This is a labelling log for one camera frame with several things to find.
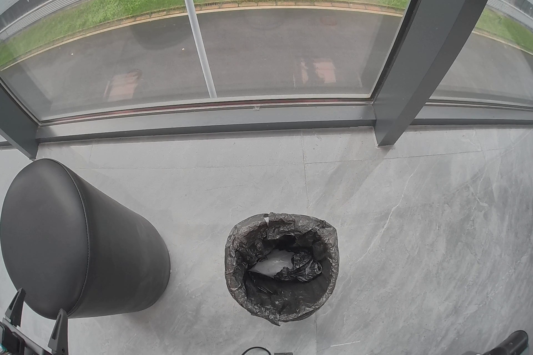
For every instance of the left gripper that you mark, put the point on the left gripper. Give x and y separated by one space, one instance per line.
21 345

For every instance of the black plastic bag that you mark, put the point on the black plastic bag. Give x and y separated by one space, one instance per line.
237 245

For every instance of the clear plastic wrapper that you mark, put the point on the clear plastic wrapper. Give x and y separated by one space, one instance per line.
272 264

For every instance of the black plastic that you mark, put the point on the black plastic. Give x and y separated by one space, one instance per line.
300 268

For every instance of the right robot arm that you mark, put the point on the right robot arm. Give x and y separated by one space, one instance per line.
514 341

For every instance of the dark grey round stool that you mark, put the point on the dark grey round stool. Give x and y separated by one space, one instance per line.
83 241

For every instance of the window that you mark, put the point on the window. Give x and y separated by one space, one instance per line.
437 53

